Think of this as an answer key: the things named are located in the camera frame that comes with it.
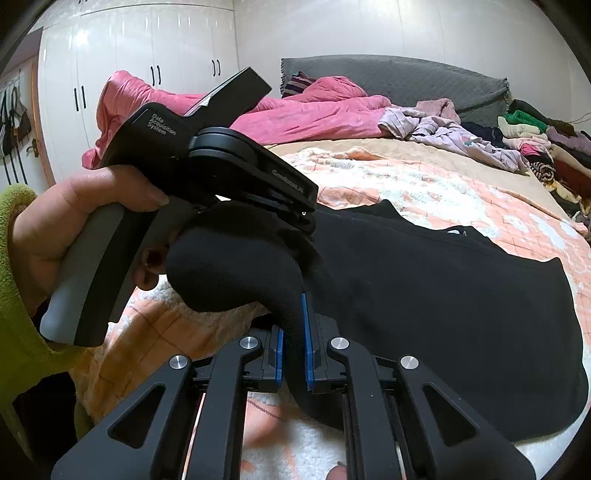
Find pink and white fleece blanket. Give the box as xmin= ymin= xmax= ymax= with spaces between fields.
xmin=71 ymin=147 xmax=590 ymax=479

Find person's left hand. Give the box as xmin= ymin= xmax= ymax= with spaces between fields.
xmin=8 ymin=166 xmax=169 ymax=316

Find lilac crumpled garment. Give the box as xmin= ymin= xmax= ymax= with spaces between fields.
xmin=378 ymin=107 xmax=529 ymax=174

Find black sweatshirt with orange print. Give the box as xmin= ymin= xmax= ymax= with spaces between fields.
xmin=165 ymin=201 xmax=588 ymax=441

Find green sleeve left forearm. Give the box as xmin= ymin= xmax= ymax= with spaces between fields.
xmin=1 ymin=184 xmax=82 ymax=459

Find grey headboard cover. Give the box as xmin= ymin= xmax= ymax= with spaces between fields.
xmin=280 ymin=54 xmax=511 ymax=127

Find striped dark pillow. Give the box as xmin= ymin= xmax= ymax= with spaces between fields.
xmin=281 ymin=71 xmax=317 ymax=98

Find pink quilt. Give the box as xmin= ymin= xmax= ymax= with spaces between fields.
xmin=81 ymin=70 xmax=392 ymax=169

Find beige bed sheet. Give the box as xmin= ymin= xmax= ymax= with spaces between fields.
xmin=270 ymin=138 xmax=567 ymax=220

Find stack of folded clothes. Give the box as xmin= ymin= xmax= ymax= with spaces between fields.
xmin=497 ymin=99 xmax=590 ymax=228

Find hanging bags on wall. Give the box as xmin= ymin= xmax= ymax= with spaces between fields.
xmin=1 ymin=83 xmax=32 ymax=185

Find mauve crumpled garment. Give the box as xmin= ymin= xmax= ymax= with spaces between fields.
xmin=415 ymin=98 xmax=461 ymax=124

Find white wardrobe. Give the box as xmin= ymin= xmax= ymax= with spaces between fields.
xmin=38 ymin=1 xmax=238 ymax=181

